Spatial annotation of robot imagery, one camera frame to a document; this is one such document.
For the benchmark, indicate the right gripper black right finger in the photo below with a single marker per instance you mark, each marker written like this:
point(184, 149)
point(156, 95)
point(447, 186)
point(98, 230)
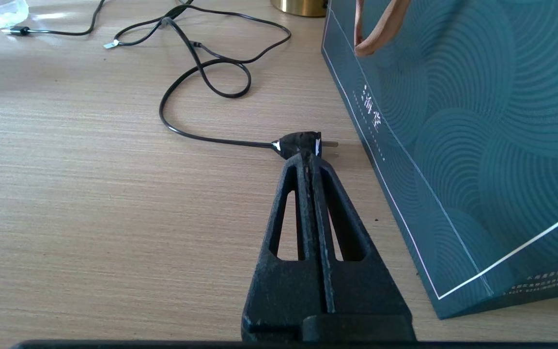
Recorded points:
point(361, 291)

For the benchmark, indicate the brass desk lamp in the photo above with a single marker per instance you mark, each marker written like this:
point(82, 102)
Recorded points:
point(298, 7)

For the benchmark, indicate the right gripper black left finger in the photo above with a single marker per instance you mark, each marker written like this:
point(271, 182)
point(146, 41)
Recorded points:
point(279, 291)

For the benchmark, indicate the dark blue gift bag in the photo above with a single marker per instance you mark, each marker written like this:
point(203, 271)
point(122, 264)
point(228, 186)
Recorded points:
point(477, 145)

